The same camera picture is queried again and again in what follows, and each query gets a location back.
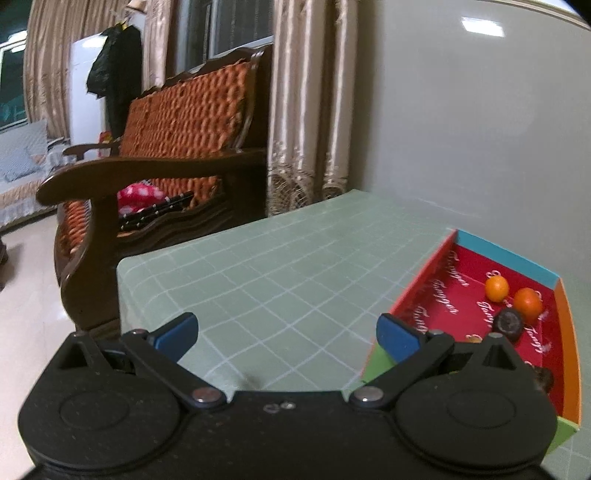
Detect small tan round fruit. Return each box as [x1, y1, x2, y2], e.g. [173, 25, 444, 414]
[465, 334, 483, 343]

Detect dark mangosteen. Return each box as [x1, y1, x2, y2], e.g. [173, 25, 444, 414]
[492, 307, 524, 344]
[532, 366, 555, 394]

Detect small orange mandarin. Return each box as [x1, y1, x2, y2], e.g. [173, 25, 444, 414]
[485, 275, 510, 303]

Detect dark mangosteen front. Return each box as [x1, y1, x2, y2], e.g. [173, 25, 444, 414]
[532, 366, 555, 394]

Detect colourful cardboard box tray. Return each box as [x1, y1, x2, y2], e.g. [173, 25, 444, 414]
[363, 230, 581, 470]

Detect green grid table cloth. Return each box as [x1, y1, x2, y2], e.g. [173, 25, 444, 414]
[116, 191, 590, 479]

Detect red white patterned cloth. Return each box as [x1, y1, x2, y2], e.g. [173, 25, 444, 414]
[116, 182, 167, 217]

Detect wooden sofa orange cushions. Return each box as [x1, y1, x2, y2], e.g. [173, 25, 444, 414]
[36, 46, 273, 337]

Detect grey bed with pillows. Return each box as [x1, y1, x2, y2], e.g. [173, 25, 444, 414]
[0, 120, 75, 231]

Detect white refrigerator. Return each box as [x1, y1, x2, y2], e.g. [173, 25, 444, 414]
[68, 34, 108, 145]

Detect dark hanging jacket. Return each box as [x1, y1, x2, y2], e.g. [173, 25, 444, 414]
[86, 23, 142, 138]

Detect beige satin curtain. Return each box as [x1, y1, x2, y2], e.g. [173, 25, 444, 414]
[266, 1, 359, 216]

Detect far beige curtain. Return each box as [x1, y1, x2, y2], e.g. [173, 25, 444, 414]
[23, 1, 179, 140]

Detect straw hat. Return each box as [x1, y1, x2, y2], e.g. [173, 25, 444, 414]
[126, 0, 147, 14]

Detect window with frame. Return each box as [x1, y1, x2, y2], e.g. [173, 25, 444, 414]
[173, 0, 274, 73]

